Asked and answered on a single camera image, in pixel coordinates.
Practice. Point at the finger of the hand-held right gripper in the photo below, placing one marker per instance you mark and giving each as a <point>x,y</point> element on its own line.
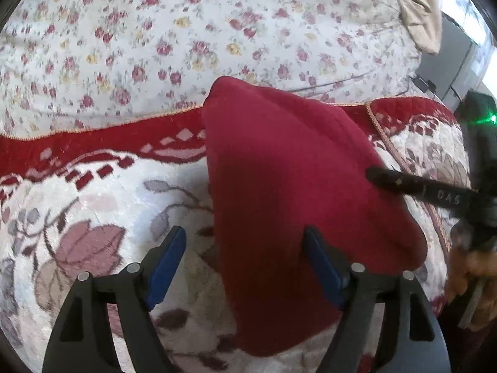
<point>411,186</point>

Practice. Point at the white floral quilt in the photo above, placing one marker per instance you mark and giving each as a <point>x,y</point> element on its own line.
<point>155,46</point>

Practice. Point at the beige cloth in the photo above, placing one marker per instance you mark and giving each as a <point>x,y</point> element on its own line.
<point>419,4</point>

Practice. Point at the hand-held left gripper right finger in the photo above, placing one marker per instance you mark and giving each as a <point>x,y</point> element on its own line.
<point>324,268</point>

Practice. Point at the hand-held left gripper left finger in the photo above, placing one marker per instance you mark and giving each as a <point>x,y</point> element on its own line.
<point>165,268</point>

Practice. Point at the red and white floral blanket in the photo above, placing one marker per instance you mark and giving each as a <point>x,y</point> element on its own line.
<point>97,202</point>

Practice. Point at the person's right hand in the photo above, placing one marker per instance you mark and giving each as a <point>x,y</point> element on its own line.
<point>471,276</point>

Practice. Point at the dark red small garment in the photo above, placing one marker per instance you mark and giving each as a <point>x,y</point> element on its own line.
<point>279,171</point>

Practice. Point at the grey cabinet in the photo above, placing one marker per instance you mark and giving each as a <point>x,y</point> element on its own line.
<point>454,46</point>

